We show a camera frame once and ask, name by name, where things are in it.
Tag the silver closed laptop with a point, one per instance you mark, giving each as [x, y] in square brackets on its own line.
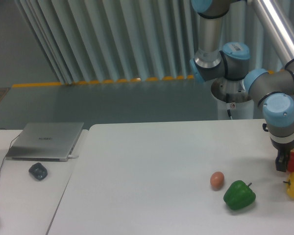
[46, 141]

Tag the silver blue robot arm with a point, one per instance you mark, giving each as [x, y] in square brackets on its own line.
[272, 93]

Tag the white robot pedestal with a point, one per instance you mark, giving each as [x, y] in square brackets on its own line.
[233, 101]

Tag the green bell pepper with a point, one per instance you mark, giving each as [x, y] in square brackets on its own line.
[239, 195]

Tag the brown egg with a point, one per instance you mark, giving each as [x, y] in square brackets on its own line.
[217, 180]

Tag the white folding partition screen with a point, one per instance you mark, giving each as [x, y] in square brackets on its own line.
[112, 40]

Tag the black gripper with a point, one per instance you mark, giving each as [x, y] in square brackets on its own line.
[283, 156]

